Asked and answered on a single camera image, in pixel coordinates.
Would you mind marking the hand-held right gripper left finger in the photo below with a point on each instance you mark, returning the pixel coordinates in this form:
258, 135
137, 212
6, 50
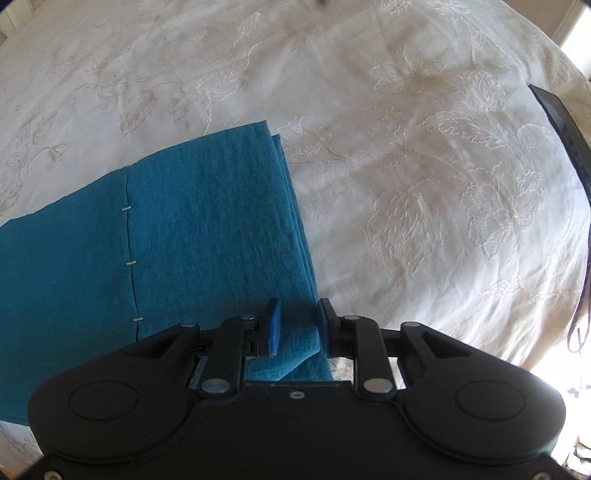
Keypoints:
274, 328

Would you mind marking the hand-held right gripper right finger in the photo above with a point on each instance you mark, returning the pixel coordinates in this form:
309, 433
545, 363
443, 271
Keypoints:
322, 328

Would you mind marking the teal pants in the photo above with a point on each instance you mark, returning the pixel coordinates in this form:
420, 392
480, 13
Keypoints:
194, 240

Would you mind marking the cream embroidered bedspread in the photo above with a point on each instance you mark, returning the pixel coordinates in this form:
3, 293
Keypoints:
392, 161

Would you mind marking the black flat device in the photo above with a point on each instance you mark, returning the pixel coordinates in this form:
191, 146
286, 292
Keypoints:
565, 124

